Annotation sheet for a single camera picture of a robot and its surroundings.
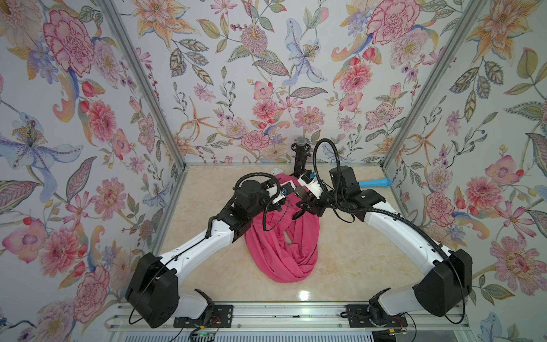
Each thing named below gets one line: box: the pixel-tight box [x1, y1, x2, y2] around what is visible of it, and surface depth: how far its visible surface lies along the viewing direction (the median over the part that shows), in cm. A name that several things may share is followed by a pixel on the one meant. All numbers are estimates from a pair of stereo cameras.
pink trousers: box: [244, 173, 321, 284], surface depth 82 cm
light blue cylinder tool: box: [357, 178, 393, 188], surface depth 112 cm
